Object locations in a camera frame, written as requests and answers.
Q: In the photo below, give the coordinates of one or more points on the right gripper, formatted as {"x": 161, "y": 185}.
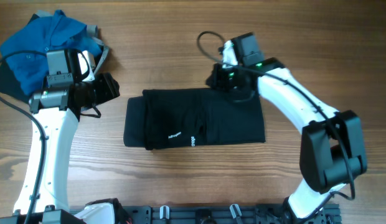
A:
{"x": 213, "y": 79}

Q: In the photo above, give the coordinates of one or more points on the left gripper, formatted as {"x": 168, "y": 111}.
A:
{"x": 109, "y": 88}

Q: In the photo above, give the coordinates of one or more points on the black t-shirt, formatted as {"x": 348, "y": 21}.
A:
{"x": 163, "y": 119}

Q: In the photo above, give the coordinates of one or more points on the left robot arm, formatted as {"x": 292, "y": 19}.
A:
{"x": 55, "y": 111}

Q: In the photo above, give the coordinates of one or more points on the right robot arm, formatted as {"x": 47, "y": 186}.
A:
{"x": 332, "y": 151}

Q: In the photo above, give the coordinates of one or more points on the grey folded garment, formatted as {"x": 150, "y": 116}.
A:
{"x": 68, "y": 33}

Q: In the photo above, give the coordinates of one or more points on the blue polo shirt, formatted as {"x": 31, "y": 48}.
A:
{"x": 28, "y": 68}

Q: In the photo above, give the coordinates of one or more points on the black folded garment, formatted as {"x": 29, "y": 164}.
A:
{"x": 9, "y": 85}

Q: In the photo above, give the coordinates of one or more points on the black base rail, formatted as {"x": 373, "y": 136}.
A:
{"x": 258, "y": 214}

